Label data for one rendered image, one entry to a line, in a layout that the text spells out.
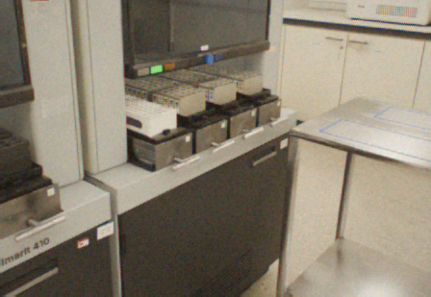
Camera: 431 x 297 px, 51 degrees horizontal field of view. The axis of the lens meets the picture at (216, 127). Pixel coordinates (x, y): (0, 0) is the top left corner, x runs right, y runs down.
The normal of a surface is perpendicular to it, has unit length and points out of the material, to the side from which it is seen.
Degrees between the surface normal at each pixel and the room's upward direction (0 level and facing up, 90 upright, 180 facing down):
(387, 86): 90
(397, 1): 90
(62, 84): 90
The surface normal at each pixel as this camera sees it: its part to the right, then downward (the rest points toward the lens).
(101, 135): 0.77, 0.24
